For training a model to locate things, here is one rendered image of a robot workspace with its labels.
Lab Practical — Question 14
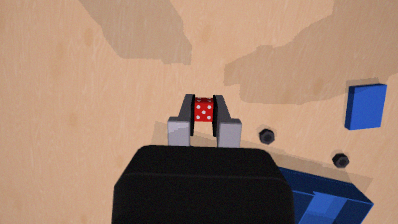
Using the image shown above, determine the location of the black hex nut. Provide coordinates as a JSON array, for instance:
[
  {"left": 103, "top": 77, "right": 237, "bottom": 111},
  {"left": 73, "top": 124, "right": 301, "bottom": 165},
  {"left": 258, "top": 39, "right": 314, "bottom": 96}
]
[
  {"left": 259, "top": 128, "right": 275, "bottom": 145},
  {"left": 332, "top": 154, "right": 350, "bottom": 168}
]

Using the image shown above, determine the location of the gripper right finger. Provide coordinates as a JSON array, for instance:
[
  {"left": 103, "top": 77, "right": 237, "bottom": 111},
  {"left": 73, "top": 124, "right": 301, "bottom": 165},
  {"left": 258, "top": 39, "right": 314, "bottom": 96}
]
[{"left": 212, "top": 95, "right": 242, "bottom": 148}]

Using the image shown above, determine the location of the blue rectangular block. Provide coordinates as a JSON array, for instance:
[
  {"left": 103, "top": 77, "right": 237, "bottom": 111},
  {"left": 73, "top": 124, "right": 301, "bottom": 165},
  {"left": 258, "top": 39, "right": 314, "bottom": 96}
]
[{"left": 344, "top": 83, "right": 387, "bottom": 131}]

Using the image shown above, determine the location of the red die with white pips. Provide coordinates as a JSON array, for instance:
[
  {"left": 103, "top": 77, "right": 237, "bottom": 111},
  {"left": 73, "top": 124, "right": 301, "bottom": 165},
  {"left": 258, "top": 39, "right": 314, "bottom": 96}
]
[{"left": 194, "top": 97, "right": 213, "bottom": 122}]

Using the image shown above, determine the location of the blue three-compartment bin rack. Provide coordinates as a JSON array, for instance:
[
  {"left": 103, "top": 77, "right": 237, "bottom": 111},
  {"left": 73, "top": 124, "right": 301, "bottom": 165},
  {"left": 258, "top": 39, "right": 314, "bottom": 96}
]
[{"left": 278, "top": 166, "right": 374, "bottom": 224}]

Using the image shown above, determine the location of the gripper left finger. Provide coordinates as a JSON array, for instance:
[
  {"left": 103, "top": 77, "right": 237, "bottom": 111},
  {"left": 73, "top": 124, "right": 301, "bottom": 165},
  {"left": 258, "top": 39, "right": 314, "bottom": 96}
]
[{"left": 167, "top": 94, "right": 195, "bottom": 146}]

